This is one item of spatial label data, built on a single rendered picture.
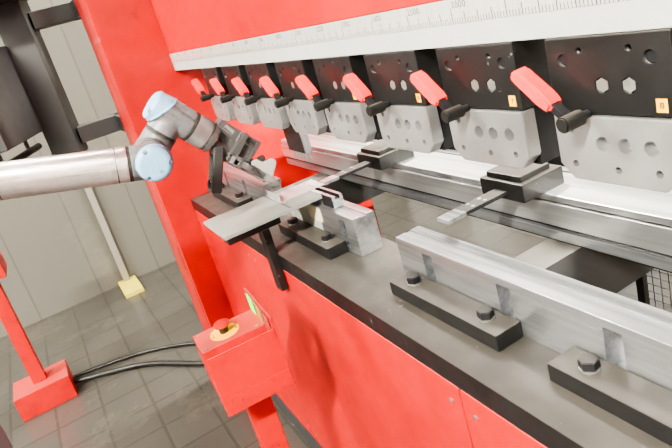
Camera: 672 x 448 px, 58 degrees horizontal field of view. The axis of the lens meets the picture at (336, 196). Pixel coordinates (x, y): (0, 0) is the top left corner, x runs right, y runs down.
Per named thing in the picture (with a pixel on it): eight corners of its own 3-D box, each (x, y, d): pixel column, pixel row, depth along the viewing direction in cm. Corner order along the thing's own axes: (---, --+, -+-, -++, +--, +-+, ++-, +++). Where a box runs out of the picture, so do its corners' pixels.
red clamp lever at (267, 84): (256, 77, 137) (277, 104, 133) (272, 71, 139) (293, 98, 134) (256, 83, 139) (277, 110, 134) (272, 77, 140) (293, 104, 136)
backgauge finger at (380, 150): (313, 185, 164) (308, 168, 163) (390, 152, 174) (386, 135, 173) (333, 192, 154) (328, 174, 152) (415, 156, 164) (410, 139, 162)
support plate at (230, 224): (204, 225, 155) (202, 221, 155) (293, 187, 166) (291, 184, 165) (225, 241, 140) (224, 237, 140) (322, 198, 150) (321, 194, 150)
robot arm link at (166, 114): (137, 117, 141) (156, 86, 141) (178, 140, 146) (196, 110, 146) (141, 122, 134) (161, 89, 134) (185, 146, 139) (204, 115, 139)
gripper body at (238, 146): (264, 144, 148) (222, 118, 142) (247, 175, 147) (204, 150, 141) (253, 141, 154) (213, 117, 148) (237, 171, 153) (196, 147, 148)
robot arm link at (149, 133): (122, 169, 132) (148, 126, 132) (120, 161, 142) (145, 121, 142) (154, 187, 135) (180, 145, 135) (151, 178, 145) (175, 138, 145)
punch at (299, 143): (291, 157, 160) (281, 123, 157) (298, 154, 160) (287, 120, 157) (307, 161, 151) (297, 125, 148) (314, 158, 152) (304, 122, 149)
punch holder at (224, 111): (217, 119, 194) (199, 69, 189) (241, 110, 198) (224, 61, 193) (232, 121, 181) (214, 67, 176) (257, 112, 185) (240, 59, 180)
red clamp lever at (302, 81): (292, 75, 120) (317, 107, 116) (310, 69, 122) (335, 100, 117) (292, 82, 122) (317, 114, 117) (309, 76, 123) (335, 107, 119)
